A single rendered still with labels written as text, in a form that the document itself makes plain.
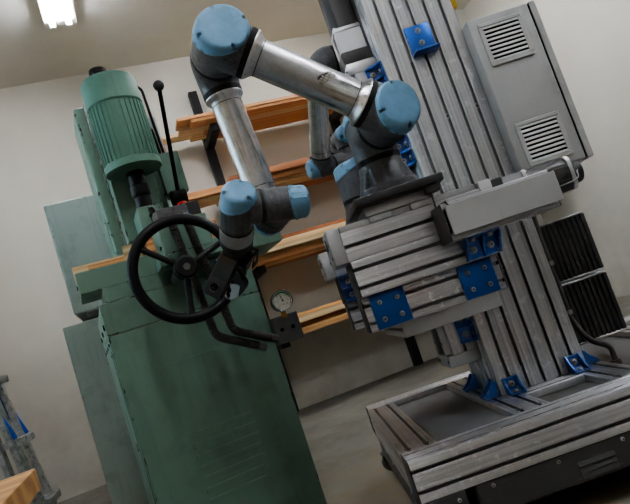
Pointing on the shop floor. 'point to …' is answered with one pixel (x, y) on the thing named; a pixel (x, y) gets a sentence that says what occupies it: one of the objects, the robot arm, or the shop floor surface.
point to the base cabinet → (212, 414)
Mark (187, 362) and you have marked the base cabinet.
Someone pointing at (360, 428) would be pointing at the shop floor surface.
